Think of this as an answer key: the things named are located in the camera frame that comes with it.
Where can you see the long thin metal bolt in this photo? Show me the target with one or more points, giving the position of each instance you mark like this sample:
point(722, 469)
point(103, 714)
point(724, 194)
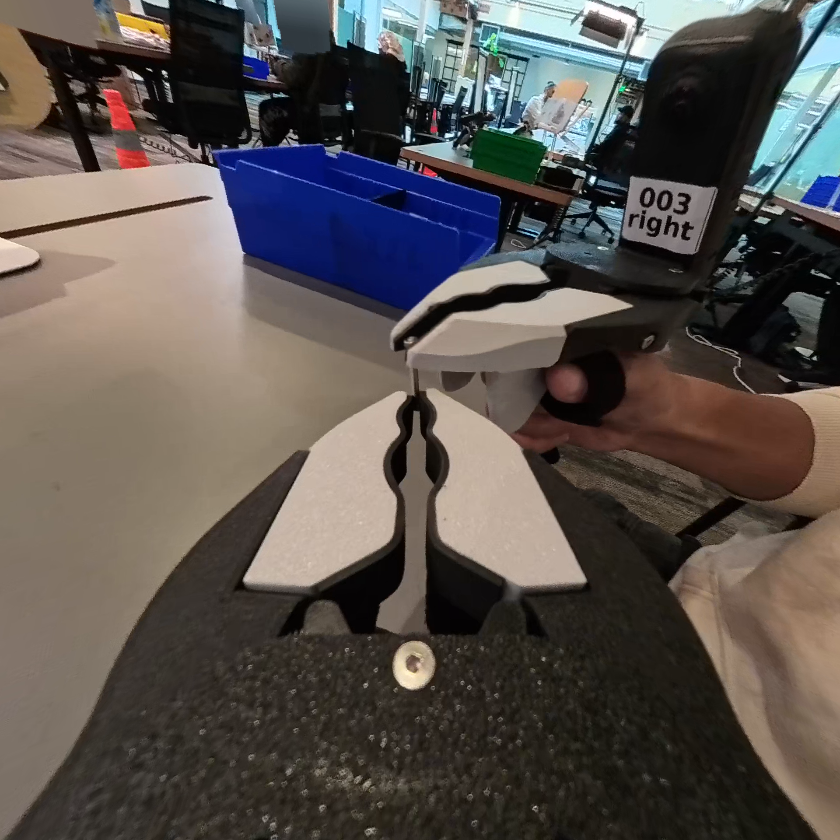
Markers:
point(415, 384)

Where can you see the blue plastic parts bin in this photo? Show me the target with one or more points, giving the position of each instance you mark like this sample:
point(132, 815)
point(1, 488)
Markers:
point(315, 229)

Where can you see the green plastic crate stack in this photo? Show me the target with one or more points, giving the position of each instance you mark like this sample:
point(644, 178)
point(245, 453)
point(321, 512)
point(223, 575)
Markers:
point(508, 154)

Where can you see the person's cream hoodie torso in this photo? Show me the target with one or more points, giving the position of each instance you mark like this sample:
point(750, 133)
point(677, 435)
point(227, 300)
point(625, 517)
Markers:
point(774, 656)

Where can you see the wooden background table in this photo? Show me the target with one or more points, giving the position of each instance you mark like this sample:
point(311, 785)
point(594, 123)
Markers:
point(446, 161)

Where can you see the white tablet stand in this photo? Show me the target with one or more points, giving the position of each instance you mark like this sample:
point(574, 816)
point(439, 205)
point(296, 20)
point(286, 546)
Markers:
point(16, 257)

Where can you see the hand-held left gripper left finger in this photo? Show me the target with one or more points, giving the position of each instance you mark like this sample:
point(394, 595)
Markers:
point(321, 512)

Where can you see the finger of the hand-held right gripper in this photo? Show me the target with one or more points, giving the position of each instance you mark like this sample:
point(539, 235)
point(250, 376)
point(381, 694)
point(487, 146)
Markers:
point(512, 328)
point(485, 282)

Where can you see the orange traffic cone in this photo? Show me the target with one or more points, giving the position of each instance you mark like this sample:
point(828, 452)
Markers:
point(124, 131)

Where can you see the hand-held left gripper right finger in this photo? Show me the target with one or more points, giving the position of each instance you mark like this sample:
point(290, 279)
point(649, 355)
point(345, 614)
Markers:
point(505, 512)

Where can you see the black office chair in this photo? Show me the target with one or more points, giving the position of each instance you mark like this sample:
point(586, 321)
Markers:
point(207, 65)
point(374, 105)

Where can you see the person's right forearm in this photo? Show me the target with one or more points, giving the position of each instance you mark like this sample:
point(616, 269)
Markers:
point(754, 439)

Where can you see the studio softbox light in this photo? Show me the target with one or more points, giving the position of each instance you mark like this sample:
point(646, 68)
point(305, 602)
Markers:
point(607, 23)

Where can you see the row of small blue bins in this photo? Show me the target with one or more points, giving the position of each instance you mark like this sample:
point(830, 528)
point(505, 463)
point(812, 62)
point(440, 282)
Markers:
point(823, 193)

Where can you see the person's right hand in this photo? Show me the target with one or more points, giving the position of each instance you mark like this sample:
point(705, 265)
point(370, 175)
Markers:
point(656, 413)

